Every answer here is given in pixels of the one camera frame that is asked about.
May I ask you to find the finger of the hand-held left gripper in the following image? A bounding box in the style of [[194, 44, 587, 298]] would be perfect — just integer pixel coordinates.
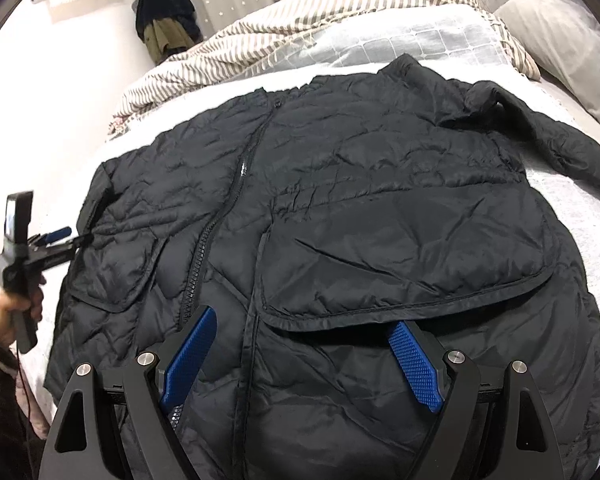
[[36, 226, 73, 247], [45, 233, 95, 262]]

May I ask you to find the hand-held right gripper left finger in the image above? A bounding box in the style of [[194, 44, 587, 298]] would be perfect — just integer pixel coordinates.
[[39, 306, 219, 480]]

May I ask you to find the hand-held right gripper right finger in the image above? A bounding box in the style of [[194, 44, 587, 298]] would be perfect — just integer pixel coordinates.
[[387, 321, 564, 480]]

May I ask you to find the black quilted puffer jacket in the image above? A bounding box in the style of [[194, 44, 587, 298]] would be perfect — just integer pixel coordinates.
[[44, 54, 600, 480]]

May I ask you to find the person's left forearm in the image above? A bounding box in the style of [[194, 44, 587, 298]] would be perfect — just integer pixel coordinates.
[[0, 314, 56, 480]]

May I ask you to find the dark clothes pile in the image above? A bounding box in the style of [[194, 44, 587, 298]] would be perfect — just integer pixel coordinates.
[[133, 0, 204, 67]]

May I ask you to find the person's left hand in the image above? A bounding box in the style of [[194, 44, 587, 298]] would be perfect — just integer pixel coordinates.
[[0, 272, 46, 347]]

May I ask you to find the light grey quilted bedspread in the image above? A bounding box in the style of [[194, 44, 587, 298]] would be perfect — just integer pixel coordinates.
[[10, 7, 600, 480]]

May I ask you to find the striped beige duvet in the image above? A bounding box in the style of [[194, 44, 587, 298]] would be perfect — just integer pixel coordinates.
[[106, 0, 545, 137]]

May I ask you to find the light grey pillow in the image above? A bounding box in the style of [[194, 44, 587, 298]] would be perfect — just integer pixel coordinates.
[[494, 0, 600, 127]]

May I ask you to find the thin black cable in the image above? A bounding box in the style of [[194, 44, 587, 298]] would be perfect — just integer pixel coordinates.
[[15, 344, 43, 453]]

